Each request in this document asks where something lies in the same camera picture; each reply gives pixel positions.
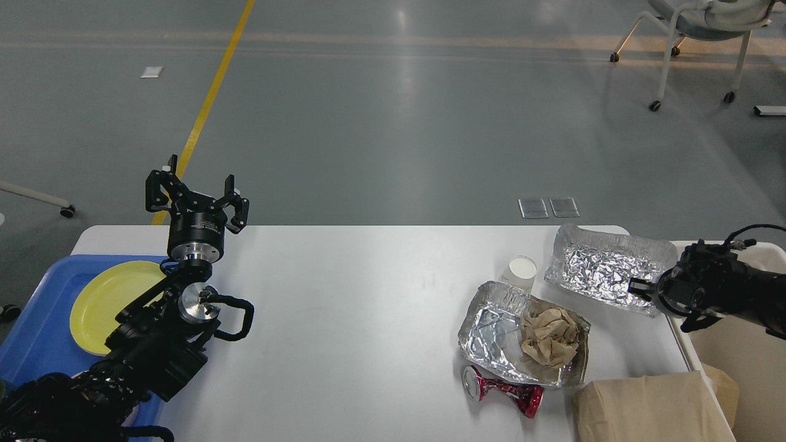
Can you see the small clear plastic cup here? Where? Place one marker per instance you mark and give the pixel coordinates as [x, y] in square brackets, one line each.
[520, 272]

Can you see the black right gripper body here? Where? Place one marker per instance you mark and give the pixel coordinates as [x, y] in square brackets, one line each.
[672, 296]

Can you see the beige plastic bin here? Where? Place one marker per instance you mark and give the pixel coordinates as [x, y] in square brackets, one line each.
[754, 359]

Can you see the blue plastic tray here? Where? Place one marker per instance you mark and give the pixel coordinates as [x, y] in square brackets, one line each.
[40, 342]

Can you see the crumpled silver foil wrapper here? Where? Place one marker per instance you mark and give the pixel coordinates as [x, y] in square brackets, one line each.
[491, 337]

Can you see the clear plastic bottle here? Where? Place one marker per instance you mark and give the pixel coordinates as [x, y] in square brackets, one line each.
[599, 266]

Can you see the floor outlet plate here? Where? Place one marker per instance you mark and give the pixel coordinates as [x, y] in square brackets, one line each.
[533, 208]
[564, 207]

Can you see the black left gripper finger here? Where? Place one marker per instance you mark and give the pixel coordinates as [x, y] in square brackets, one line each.
[240, 205]
[165, 192]

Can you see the crumpled brown paper ball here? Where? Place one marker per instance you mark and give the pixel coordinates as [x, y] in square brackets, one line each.
[550, 338]

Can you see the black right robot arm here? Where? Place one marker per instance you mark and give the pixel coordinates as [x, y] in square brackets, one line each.
[709, 283]

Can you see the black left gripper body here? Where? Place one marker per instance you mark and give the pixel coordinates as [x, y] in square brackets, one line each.
[197, 235]

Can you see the crushed red can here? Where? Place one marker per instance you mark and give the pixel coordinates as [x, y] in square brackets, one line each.
[526, 397]

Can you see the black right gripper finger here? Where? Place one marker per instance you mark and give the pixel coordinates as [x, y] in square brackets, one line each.
[642, 288]

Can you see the brown paper bag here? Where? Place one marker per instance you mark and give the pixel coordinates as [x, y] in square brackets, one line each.
[696, 405]

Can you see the yellow plastic plate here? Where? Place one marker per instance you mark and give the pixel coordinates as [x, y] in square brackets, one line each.
[93, 313]

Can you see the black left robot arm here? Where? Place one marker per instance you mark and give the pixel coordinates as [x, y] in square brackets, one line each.
[159, 343]

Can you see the white office chair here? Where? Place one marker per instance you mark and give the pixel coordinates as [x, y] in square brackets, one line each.
[711, 21]

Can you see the white caster leg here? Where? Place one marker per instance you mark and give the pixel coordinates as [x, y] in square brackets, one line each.
[67, 209]

